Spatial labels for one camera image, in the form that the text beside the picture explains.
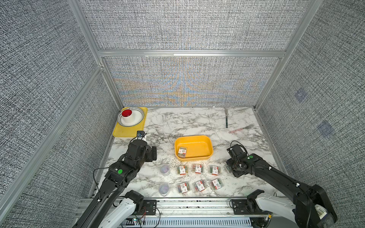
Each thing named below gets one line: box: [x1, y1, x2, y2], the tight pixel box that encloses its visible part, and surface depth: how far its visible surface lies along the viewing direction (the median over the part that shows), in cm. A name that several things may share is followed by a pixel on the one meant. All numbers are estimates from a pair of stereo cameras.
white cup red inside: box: [121, 108, 134, 121], surface depth 106 cm
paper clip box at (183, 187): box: [177, 182, 190, 194], surface depth 80 cm
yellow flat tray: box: [112, 106, 148, 138], surface depth 108 cm
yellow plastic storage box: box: [174, 135, 214, 162], surface depth 97 cm
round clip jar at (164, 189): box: [158, 183, 170, 197], surface depth 79 cm
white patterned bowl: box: [117, 107, 145, 127], surface depth 111 cm
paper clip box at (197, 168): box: [192, 163, 204, 175], surface depth 87 cm
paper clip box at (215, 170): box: [209, 165, 221, 176], surface depth 86 cm
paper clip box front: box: [194, 179, 207, 192], surface depth 81 cm
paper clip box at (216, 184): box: [210, 179, 223, 191], surface depth 81 cm
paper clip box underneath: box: [177, 146, 187, 158], surface depth 93 cm
